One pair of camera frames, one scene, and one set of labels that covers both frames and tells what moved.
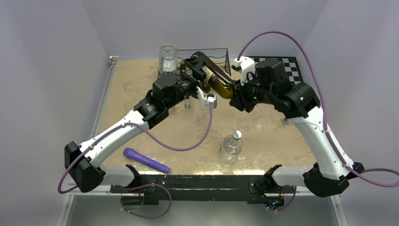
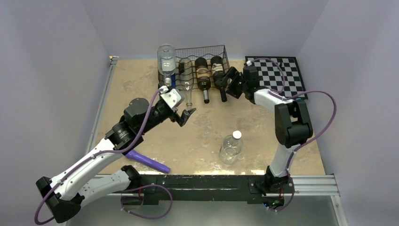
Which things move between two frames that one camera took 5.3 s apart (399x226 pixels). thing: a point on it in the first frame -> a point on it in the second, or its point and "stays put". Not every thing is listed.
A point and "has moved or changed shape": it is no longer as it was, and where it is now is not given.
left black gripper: x=195 y=64 -> x=174 y=117
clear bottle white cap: x=168 y=55 stays put
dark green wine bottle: x=222 y=88 has moved or changed shape
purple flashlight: x=130 y=153 stays put
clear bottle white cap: x=232 y=148 stays put
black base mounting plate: x=255 y=187 stays put
